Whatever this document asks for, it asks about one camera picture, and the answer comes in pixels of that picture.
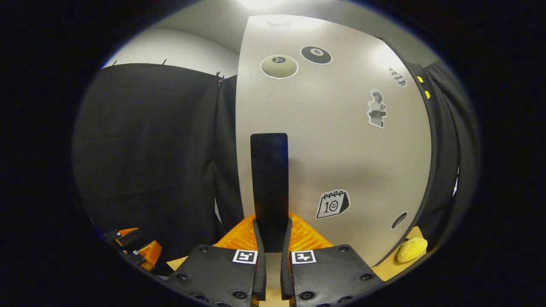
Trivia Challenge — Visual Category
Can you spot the yellow sponge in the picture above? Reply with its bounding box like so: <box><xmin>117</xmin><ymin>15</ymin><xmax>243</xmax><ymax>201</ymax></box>
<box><xmin>397</xmin><ymin>237</ymin><xmax>428</xmax><ymax>263</ymax></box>

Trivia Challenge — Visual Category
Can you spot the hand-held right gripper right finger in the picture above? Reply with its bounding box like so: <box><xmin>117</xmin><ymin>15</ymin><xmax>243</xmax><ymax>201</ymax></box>
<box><xmin>279</xmin><ymin>213</ymin><xmax>384</xmax><ymax>307</ymax></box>

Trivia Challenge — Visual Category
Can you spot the black backdrop cloth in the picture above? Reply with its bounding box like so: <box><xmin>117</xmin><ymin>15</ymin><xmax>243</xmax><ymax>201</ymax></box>
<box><xmin>72</xmin><ymin>63</ymin><xmax>480</xmax><ymax>278</ymax></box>

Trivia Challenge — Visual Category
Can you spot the black door handle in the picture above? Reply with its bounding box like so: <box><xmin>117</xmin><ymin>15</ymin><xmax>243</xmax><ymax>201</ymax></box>
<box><xmin>250</xmin><ymin>133</ymin><xmax>290</xmax><ymax>253</ymax></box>

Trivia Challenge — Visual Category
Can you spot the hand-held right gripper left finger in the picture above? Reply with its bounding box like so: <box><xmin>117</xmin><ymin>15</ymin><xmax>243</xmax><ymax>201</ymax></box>
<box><xmin>166</xmin><ymin>213</ymin><xmax>267</xmax><ymax>307</ymax></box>

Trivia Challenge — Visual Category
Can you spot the grey cabinet door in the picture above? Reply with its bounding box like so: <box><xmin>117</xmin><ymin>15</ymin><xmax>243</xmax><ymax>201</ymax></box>
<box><xmin>235</xmin><ymin>15</ymin><xmax>432</xmax><ymax>267</ymax></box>

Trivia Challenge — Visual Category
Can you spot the large ceiling light panel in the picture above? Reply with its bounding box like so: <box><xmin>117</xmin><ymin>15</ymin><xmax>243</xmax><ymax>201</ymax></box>
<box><xmin>237</xmin><ymin>0</ymin><xmax>299</xmax><ymax>11</ymax></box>

